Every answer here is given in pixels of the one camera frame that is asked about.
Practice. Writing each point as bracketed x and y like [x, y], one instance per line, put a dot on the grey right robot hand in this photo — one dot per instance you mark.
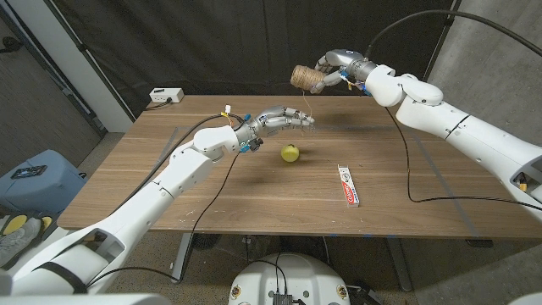
[345, 59]

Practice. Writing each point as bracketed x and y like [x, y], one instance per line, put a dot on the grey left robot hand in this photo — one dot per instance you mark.
[271, 123]

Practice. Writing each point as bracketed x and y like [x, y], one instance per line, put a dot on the brown twine spool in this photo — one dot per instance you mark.
[305, 77]

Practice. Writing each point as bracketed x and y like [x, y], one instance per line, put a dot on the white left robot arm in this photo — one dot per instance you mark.
[161, 195]

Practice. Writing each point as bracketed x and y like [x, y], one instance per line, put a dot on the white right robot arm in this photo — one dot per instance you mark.
[444, 114]

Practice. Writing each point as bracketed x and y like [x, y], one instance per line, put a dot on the yellow tennis ball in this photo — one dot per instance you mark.
[290, 153]

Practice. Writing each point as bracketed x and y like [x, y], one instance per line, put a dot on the black backdrop pole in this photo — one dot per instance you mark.
[439, 44]
[86, 53]

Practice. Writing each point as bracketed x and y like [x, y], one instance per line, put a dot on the black backdrop curtain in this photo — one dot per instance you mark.
[211, 42]

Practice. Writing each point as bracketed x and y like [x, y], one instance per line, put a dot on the white red toothpaste box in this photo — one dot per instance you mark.
[348, 186]

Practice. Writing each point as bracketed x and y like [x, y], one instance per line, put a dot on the white power strip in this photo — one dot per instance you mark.
[166, 95]

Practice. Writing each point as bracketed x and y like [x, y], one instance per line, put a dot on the white robot torso base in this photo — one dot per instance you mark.
[292, 275]

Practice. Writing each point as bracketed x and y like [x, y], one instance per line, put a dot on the white table leg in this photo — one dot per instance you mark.
[182, 258]

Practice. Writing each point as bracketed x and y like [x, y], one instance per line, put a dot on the grey table leg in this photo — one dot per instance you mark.
[399, 262]

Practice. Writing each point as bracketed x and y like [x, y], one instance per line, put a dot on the blue plastic bin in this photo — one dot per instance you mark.
[46, 190]

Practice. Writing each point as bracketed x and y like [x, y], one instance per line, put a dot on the white floor platform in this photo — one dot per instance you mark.
[59, 235]

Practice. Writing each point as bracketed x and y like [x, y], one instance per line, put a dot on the yellow black foot pedal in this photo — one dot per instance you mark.
[46, 221]
[12, 221]

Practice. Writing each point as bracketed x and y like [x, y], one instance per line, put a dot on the black flat device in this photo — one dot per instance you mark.
[29, 171]

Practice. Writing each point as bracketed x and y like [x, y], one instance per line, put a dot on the grey sneaker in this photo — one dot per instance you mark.
[17, 241]

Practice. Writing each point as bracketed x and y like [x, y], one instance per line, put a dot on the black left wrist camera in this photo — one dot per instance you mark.
[256, 145]

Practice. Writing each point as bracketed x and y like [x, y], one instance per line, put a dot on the black wall hook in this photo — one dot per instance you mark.
[10, 43]

